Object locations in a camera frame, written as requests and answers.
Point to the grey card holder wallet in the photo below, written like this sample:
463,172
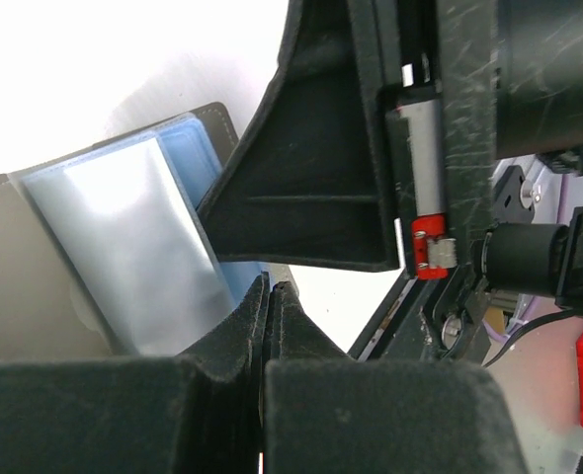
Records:
102,253

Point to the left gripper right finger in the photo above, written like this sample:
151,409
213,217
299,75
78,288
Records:
326,413

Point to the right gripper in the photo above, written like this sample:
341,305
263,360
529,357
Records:
380,119

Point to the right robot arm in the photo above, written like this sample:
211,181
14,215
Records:
539,79

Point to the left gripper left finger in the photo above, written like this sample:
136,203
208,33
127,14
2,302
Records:
196,412

